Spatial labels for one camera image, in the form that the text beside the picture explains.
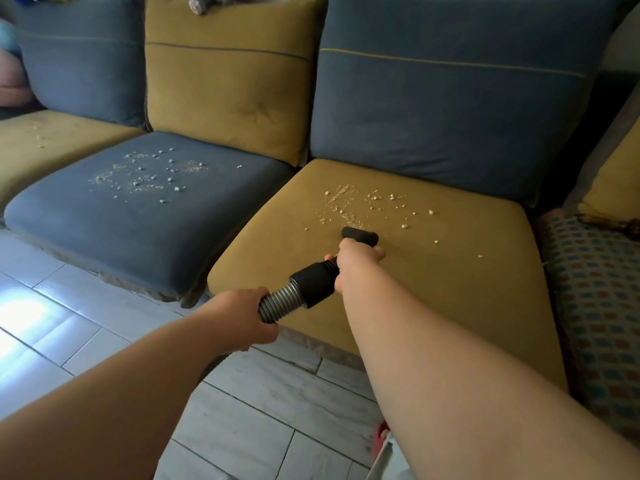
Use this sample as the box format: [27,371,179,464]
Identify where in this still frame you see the person's right hand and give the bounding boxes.
[324,238,387,296]

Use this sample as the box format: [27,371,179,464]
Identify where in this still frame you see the person's left hand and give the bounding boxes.
[200,287,280,353]

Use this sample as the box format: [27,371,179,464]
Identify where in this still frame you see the grey vacuum hose black nozzle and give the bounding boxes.
[200,226,380,383]

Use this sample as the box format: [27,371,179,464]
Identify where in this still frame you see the person's left forearm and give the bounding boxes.
[0,306,217,480]

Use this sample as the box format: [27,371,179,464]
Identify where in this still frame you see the person's right forearm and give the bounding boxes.
[339,265,640,480]

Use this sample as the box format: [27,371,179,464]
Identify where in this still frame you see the scattered crumbs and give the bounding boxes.
[27,120,51,149]
[89,147,245,204]
[305,184,486,259]

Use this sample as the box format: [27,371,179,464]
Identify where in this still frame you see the yellow seat cushion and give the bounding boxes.
[207,158,569,391]
[0,110,146,211]

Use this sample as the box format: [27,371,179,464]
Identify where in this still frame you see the blue seat cushion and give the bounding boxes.
[3,132,297,309]

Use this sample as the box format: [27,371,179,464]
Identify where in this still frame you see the red slipper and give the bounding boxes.
[372,420,391,461]

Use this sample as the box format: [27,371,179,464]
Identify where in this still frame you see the white garment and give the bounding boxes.
[366,432,417,480]

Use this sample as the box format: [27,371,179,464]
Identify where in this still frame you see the large blue back cushion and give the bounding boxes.
[309,0,627,207]

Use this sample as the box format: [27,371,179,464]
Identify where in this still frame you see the yellow back cushion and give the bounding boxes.
[144,0,327,168]

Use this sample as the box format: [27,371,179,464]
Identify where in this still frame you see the checkered colourful cloth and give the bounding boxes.
[536,210,640,448]

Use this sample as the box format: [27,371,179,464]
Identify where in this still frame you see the grey plush toy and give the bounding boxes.
[187,0,228,16]

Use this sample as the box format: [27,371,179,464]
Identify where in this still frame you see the small yellow cushion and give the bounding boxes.
[577,129,640,231]

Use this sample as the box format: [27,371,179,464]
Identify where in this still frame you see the small blue back cushion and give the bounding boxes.
[14,0,149,129]

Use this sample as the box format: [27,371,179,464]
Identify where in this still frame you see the pink cushion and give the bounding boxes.
[0,20,37,108]

